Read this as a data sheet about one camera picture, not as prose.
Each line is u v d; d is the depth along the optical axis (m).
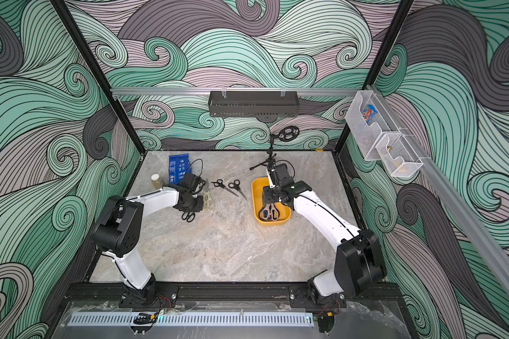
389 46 0.80
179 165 1.10
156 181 0.97
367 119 0.85
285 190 0.59
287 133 0.93
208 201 0.98
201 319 0.70
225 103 1.02
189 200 0.80
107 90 0.93
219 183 1.07
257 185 1.01
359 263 0.41
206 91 0.94
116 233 0.48
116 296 0.73
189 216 0.95
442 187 0.55
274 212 0.93
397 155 0.76
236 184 1.07
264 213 0.93
